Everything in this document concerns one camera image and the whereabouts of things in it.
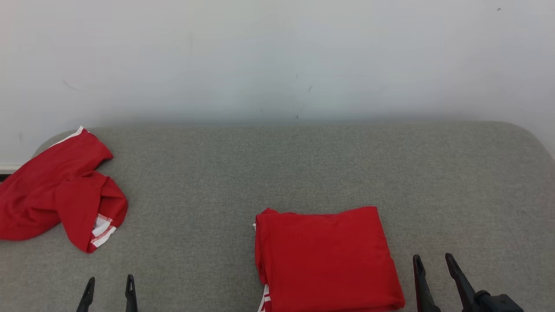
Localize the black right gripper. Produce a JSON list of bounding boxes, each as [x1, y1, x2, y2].
[[412, 253, 524, 312]]

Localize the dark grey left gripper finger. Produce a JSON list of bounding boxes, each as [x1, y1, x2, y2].
[[125, 274, 139, 312], [76, 277, 96, 312]]

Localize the red shorts with white stripe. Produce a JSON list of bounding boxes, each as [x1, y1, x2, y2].
[[0, 126, 129, 254]]

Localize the red jersey number 23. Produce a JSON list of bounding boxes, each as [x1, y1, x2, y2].
[[253, 206, 406, 312]]

